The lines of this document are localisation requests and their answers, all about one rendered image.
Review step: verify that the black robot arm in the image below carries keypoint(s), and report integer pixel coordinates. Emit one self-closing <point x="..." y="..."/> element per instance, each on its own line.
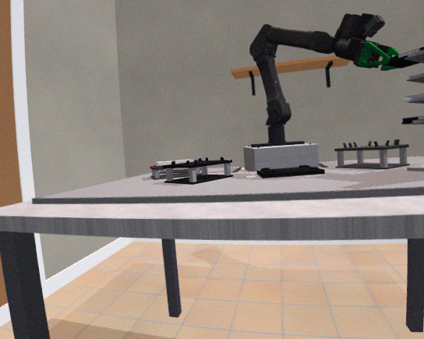
<point x="263" y="50"/>

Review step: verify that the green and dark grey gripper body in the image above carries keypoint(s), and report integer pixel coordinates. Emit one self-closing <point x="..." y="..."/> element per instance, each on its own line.
<point x="354" y="56"/>

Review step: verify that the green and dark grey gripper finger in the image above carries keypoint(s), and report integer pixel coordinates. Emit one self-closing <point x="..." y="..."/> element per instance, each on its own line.
<point x="391" y="51"/>
<point x="366" y="52"/>

